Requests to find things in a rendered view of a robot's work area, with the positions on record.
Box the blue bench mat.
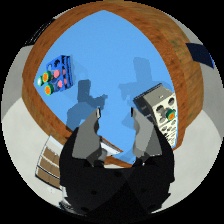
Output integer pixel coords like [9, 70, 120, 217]
[34, 10, 175, 164]

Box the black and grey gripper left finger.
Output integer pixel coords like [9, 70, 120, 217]
[59, 107, 102, 187]

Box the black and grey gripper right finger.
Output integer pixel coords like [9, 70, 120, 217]
[131, 107, 175, 183]

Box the pink sample tube with dark green cap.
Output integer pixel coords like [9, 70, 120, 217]
[42, 69, 66, 83]

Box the blue tube rack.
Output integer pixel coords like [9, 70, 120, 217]
[46, 55, 73, 93]

